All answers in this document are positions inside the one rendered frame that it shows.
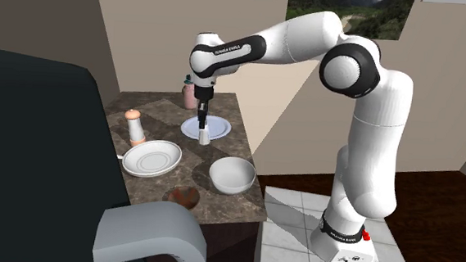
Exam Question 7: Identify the small white shaker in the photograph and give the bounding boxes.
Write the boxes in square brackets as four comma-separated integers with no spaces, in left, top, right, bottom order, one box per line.
[198,127,212,147]

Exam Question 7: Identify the pink bottle with teal cap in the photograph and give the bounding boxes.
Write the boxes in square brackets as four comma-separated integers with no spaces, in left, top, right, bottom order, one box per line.
[180,74,200,111]

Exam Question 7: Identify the pale blue plate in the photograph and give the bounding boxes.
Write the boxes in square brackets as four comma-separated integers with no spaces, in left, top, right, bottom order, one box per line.
[179,113,233,142]

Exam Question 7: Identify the brown marble top table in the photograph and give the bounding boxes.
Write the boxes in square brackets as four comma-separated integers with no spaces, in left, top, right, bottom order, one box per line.
[95,85,275,262]

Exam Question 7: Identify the white mill with peach top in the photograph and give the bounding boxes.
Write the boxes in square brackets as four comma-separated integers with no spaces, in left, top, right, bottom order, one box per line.
[122,108,149,147]

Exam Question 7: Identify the white plate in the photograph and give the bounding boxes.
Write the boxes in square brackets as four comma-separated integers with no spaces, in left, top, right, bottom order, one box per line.
[120,138,184,181]

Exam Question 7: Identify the white bowl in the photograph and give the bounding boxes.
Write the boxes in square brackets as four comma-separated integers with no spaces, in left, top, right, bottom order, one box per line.
[206,156,258,197]

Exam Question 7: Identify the brown round coaster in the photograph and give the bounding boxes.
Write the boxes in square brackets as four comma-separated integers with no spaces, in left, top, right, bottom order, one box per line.
[166,184,201,210]

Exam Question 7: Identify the white tiled robot stand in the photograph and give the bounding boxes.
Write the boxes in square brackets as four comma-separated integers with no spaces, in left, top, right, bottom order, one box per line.
[252,185,423,262]

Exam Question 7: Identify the dark chair with grey armrest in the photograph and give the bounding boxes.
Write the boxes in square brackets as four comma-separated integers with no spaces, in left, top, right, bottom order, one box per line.
[0,46,219,262]

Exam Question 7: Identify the landscape wall picture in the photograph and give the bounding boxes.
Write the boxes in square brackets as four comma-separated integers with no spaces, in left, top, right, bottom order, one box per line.
[284,0,418,42]

